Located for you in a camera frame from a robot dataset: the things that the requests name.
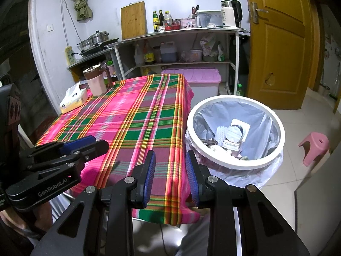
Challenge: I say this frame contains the pale blue bin liner bag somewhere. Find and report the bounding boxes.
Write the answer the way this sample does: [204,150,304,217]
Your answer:
[185,103,284,190]

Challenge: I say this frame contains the steel pot with lid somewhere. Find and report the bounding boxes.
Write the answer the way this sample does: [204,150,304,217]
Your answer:
[89,31,110,44]

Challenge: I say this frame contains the pink jug with brown lid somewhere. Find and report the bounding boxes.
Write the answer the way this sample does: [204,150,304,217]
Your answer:
[83,64,114,97]

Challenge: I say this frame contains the dark plastic jerry can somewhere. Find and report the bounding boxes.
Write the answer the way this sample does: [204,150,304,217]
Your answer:
[160,41,178,62]

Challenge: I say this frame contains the steel side counter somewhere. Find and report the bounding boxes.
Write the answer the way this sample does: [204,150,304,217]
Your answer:
[66,48,118,82]

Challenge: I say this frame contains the white plastic bottle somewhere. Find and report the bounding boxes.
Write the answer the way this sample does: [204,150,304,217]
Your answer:
[134,44,144,66]

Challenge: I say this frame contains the white round trash bin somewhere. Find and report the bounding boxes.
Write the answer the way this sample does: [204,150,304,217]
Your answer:
[185,95,285,190]

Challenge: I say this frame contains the pink utensil holder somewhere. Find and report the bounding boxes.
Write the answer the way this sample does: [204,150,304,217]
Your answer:
[181,18,198,29]

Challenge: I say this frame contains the white metal shelf unit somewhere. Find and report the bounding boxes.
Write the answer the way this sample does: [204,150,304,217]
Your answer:
[108,27,251,96]

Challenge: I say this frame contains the plastic bags on shelf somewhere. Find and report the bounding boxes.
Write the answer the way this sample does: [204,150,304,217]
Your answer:
[200,35,225,62]

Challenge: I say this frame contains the soy sauce bottle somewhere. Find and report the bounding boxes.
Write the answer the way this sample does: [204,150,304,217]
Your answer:
[144,39,155,64]

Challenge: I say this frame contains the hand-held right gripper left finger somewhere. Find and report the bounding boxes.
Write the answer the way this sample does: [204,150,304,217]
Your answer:
[31,150,156,256]

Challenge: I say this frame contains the pink plastic stool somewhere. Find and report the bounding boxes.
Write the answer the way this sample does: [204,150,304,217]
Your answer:
[298,132,331,166]

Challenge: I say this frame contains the person's left hand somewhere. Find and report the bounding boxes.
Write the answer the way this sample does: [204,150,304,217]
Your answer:
[0,201,51,235]

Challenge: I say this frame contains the metal door handle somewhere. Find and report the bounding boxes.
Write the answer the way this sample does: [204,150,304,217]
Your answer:
[250,2,269,24]

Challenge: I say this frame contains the storage box with pink lid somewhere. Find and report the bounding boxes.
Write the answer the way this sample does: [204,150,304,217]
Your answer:
[161,67,221,96]

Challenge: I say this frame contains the white wall cable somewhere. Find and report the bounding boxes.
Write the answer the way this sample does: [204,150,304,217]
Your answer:
[61,0,81,41]

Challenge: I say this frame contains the yellow wooden door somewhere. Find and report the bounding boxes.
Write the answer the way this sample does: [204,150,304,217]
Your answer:
[244,0,317,110]

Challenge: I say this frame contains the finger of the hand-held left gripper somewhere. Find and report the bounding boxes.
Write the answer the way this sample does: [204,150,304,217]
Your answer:
[25,139,110,178]
[28,135,97,158]

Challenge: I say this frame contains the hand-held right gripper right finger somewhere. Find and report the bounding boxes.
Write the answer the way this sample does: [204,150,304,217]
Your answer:
[186,150,311,256]

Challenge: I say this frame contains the pink green plaid tablecloth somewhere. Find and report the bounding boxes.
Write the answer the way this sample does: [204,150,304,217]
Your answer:
[36,73,203,226]

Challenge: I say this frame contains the clear plastic storage container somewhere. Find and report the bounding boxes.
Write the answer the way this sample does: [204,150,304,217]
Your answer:
[197,10,223,28]

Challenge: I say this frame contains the bamboo cutting board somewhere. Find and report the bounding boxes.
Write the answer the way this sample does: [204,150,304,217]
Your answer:
[121,1,147,40]

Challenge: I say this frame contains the white black electric kettle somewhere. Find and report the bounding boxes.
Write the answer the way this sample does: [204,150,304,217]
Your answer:
[220,0,243,28]

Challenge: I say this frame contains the white yellow tissue pack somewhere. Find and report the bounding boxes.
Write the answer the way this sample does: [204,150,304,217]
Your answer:
[59,83,88,114]

